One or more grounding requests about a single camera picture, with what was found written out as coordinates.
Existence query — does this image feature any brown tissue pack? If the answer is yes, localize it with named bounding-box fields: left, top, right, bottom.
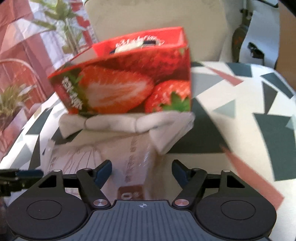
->
left=41, top=133, right=157, bottom=203

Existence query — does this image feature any white cloth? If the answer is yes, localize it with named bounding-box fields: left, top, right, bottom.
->
left=59, top=110, right=195, bottom=155

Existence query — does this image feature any small potted plant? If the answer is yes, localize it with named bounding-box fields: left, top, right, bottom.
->
left=1, top=84, right=37, bottom=143

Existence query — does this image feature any patterned geometric tablecloth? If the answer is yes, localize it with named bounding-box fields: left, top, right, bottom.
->
left=1, top=62, right=295, bottom=240

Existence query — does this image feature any red white curtain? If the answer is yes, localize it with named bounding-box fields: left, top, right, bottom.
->
left=1, top=1, right=97, bottom=98

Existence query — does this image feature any red strawberry cardboard box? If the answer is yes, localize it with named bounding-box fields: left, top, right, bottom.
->
left=48, top=27, right=191, bottom=116

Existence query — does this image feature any tall green plant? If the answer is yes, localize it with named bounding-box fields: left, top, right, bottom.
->
left=29, top=1, right=95, bottom=55

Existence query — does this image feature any exercise bike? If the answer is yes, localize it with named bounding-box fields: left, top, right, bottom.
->
left=231, top=1, right=280, bottom=69

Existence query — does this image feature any beige upholstered chair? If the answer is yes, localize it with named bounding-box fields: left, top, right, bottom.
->
left=84, top=0, right=228, bottom=61

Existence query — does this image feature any red wire chair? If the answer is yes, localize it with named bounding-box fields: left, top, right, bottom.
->
left=1, top=58, right=47, bottom=108

